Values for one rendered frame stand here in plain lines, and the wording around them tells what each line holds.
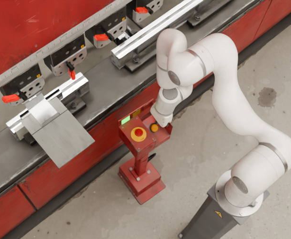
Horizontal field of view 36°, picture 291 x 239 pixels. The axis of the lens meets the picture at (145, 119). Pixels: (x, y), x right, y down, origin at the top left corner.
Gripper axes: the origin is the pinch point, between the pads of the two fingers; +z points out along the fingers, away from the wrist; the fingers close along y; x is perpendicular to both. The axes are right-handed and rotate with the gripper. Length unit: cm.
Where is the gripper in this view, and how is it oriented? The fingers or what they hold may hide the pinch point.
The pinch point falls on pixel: (159, 120)
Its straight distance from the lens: 202.1
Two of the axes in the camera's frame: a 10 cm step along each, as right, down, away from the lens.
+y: 5.8, 7.8, -2.2
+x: 8.1, -5.2, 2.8
